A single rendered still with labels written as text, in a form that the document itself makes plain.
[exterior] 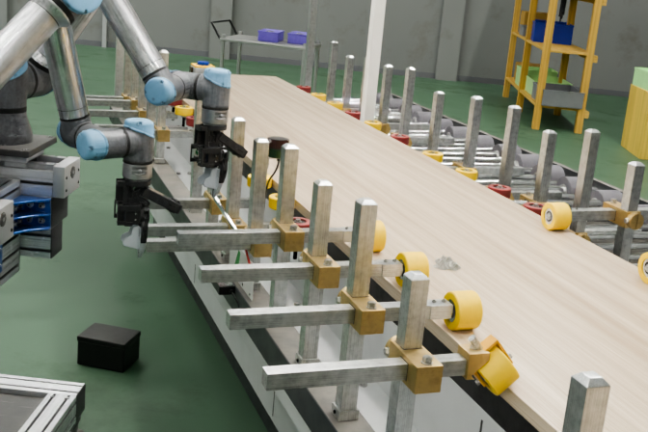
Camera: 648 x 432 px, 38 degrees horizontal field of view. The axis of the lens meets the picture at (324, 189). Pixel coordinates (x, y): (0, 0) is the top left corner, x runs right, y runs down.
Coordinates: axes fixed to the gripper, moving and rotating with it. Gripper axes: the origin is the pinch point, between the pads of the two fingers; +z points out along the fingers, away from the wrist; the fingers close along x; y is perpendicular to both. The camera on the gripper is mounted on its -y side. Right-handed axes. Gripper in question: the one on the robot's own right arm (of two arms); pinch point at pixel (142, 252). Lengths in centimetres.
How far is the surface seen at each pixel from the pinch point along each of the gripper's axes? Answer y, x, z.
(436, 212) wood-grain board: -89, -9, -8
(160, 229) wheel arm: -8.9, -23.6, 1.0
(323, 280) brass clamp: -30, 55, -12
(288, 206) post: -31.7, 22.6, -18.8
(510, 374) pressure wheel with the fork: -48, 104, -11
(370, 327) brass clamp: -31, 80, -11
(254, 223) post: -30.5, -2.4, -7.0
